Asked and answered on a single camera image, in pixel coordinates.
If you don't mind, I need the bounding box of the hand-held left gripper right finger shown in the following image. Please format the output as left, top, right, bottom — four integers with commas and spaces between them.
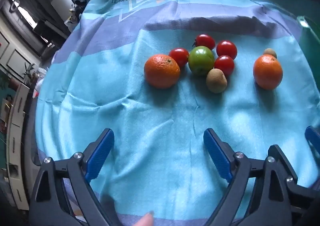
204, 128, 292, 226

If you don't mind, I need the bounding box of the white cylindrical object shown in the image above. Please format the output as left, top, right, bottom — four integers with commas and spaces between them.
51, 0, 75, 16

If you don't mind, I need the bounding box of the white sideboard cabinet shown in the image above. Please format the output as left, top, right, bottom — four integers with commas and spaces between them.
6, 83, 31, 210

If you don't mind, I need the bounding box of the green bowl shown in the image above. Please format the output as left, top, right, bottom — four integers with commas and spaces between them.
297, 15, 320, 71

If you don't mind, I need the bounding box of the striped blue printed blanket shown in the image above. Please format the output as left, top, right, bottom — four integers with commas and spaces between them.
35, 0, 320, 226

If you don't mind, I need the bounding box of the green tomato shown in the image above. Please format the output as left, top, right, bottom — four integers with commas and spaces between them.
188, 46, 215, 77

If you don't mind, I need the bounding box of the small brown kiwi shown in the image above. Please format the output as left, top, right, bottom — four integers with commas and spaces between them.
263, 48, 277, 59

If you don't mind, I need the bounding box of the red tomato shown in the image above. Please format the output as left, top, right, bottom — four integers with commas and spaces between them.
194, 34, 216, 50
214, 55, 235, 76
168, 48, 190, 68
216, 40, 238, 60

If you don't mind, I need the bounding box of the large orange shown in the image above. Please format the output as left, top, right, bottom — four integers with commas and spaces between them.
144, 54, 181, 89
253, 55, 283, 90

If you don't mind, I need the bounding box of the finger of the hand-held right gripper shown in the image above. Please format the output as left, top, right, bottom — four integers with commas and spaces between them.
268, 144, 320, 209
305, 126, 320, 159

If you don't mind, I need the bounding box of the person's left hand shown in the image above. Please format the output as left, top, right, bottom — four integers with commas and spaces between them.
131, 210, 154, 226

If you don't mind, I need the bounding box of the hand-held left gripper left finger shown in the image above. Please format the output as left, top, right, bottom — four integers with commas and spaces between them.
29, 128, 118, 226

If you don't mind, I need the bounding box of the potted plant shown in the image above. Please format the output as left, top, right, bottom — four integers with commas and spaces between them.
24, 63, 38, 84

